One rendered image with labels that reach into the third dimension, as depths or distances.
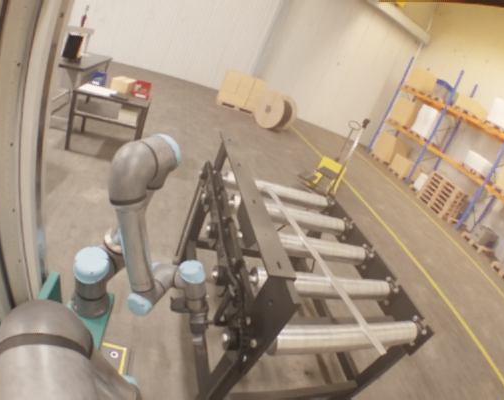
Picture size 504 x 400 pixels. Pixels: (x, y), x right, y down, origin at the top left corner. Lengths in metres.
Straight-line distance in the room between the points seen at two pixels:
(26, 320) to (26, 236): 0.48
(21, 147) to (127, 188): 0.27
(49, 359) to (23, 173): 0.47
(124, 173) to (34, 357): 0.50
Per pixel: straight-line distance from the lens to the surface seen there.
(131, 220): 0.75
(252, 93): 8.66
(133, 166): 0.71
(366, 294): 1.55
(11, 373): 0.33
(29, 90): 0.63
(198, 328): 1.00
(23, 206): 0.75
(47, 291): 0.92
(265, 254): 0.86
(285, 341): 1.03
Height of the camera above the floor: 1.65
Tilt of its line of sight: 26 degrees down
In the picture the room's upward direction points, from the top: 24 degrees clockwise
